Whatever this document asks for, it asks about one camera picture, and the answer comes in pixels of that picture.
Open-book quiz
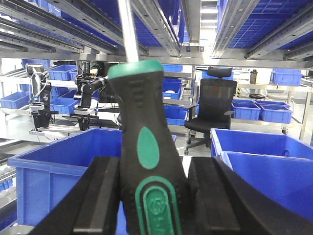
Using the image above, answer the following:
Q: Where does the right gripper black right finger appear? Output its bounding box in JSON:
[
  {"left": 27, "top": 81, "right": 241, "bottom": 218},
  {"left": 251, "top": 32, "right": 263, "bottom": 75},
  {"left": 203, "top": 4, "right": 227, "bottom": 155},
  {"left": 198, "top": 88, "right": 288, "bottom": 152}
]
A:
[{"left": 188, "top": 157, "right": 313, "bottom": 235}]

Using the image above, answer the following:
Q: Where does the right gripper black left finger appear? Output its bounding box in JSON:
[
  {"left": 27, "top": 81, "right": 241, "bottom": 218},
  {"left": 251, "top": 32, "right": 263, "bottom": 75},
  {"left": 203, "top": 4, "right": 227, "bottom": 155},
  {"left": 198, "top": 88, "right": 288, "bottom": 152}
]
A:
[{"left": 30, "top": 156, "right": 120, "bottom": 235}]

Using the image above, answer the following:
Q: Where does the green black screwdriver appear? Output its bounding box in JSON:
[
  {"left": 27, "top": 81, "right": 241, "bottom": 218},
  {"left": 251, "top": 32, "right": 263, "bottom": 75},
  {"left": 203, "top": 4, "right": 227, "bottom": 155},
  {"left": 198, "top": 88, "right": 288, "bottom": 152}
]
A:
[{"left": 108, "top": 0, "right": 191, "bottom": 235}]

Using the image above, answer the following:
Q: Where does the blue bin on roller rack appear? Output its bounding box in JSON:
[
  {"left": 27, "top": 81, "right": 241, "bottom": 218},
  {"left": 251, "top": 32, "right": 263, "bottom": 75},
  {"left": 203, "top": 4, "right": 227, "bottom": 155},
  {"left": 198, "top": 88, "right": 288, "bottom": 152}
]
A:
[{"left": 9, "top": 129, "right": 123, "bottom": 228}]

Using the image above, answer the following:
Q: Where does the blue bin right rear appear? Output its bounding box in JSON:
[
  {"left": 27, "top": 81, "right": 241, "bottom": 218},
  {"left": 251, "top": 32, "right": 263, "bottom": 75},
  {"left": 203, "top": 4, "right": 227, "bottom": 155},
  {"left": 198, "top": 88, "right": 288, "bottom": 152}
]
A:
[{"left": 211, "top": 129, "right": 313, "bottom": 163}]

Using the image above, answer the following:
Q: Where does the blue bin right front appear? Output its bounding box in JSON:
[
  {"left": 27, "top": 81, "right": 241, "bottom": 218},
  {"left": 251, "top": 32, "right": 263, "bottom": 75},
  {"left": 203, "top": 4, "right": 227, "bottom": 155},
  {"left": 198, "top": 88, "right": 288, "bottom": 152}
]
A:
[{"left": 221, "top": 151, "right": 313, "bottom": 220}]

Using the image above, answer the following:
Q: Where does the black office chair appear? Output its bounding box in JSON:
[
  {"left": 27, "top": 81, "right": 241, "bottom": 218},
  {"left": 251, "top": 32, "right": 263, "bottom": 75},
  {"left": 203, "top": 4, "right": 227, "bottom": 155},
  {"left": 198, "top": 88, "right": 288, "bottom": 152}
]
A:
[{"left": 184, "top": 67, "right": 237, "bottom": 155}]

